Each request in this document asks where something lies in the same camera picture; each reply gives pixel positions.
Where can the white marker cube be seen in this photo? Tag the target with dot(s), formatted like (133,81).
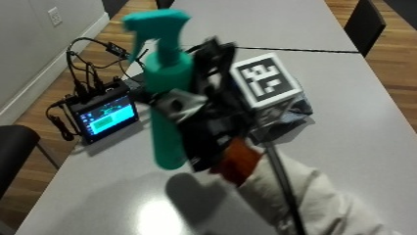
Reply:
(266,81)

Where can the white wall outlet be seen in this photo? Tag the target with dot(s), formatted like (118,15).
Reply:
(55,16)

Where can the black chair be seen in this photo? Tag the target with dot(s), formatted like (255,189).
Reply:
(15,153)
(165,3)
(365,23)

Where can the small black touchscreen computer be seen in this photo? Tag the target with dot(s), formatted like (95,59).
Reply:
(107,117)

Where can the teal spray bottle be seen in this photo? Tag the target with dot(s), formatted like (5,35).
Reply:
(167,75)

